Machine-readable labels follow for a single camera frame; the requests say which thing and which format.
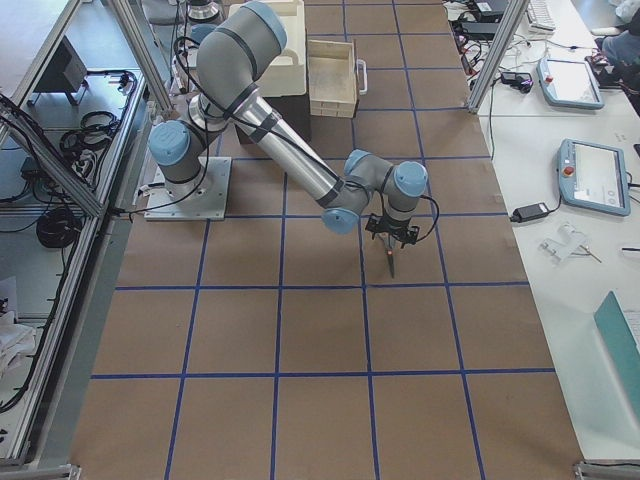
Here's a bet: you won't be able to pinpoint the black power brick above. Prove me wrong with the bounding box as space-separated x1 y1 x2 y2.
510 202 550 223

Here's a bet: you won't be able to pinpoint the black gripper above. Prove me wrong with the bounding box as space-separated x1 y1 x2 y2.
365 214 419 246

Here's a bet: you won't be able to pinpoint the grey orange scissors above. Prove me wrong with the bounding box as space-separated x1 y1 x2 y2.
381 233 395 278

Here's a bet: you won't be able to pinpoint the aluminium frame post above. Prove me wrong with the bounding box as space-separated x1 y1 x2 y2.
467 0 527 114

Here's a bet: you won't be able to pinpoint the blue teach pendant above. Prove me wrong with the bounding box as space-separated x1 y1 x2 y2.
556 139 631 217
536 57 604 110

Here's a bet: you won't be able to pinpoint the clear acrylic bracket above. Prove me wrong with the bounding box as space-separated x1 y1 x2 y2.
540 223 589 265

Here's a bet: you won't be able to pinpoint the blue teach pendant near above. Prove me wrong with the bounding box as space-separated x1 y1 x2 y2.
556 139 631 217

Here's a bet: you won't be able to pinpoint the blue teach pendant far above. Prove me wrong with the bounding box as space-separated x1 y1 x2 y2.
536 57 604 110

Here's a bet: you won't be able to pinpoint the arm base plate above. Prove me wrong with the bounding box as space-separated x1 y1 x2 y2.
143 156 232 221

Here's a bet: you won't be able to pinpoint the light wooden drawer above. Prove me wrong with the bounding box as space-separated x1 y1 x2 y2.
307 40 359 118

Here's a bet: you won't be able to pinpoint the white drawer handle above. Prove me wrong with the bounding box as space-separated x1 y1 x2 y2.
355 58 368 96

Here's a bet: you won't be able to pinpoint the white plastic tray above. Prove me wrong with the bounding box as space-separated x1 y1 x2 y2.
198 1 307 104

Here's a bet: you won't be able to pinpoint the teal laptop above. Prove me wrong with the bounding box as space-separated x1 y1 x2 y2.
594 291 639 381

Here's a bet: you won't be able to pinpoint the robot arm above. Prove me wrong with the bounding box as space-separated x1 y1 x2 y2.
148 1 428 244

